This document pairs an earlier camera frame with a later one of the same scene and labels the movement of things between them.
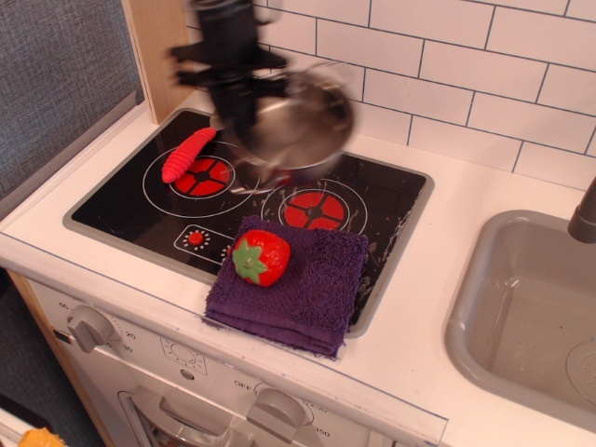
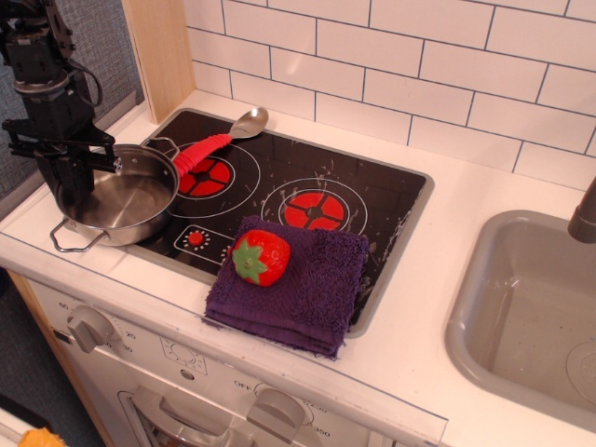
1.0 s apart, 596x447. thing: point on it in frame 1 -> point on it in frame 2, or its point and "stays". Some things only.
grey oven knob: (277, 414) stays
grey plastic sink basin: (522, 319) stays
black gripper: (227, 62) -> (62, 128)
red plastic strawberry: (260, 256) stays
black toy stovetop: (164, 191) stays
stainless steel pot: (304, 131) -> (130, 206)
